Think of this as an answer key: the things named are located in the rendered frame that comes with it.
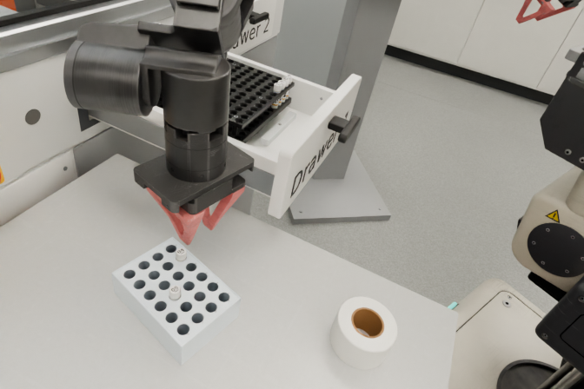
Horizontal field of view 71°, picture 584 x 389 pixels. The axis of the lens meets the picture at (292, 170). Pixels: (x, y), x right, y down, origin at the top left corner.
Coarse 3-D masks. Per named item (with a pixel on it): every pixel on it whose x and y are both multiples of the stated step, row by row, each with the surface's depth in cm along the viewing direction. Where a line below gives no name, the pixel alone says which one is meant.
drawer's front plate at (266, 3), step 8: (256, 0) 94; (264, 0) 97; (272, 0) 101; (256, 8) 95; (264, 8) 98; (272, 8) 102; (272, 16) 104; (248, 24) 94; (256, 24) 98; (264, 24) 102; (272, 24) 106; (240, 40) 94; (248, 40) 97; (256, 40) 101; (232, 48) 92; (240, 48) 95; (248, 48) 99
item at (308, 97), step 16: (256, 64) 74; (304, 80) 73; (304, 96) 73; (320, 96) 72; (96, 112) 62; (160, 112) 57; (288, 112) 74; (304, 112) 75; (128, 128) 60; (144, 128) 59; (160, 128) 58; (288, 128) 70; (160, 144) 59; (240, 144) 54; (256, 144) 65; (272, 144) 65; (256, 160) 53; (272, 160) 52; (256, 176) 54; (272, 176) 53
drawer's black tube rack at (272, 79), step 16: (240, 64) 72; (240, 80) 67; (256, 80) 68; (272, 80) 69; (160, 96) 64; (240, 96) 63; (256, 96) 64; (240, 112) 59; (272, 112) 66; (256, 128) 62
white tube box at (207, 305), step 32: (160, 256) 50; (192, 256) 50; (128, 288) 45; (160, 288) 47; (192, 288) 48; (224, 288) 47; (160, 320) 43; (192, 320) 45; (224, 320) 46; (192, 352) 44
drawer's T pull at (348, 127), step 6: (336, 120) 60; (342, 120) 60; (354, 120) 61; (360, 120) 62; (330, 126) 59; (336, 126) 59; (342, 126) 59; (348, 126) 59; (354, 126) 59; (342, 132) 57; (348, 132) 58; (342, 138) 57
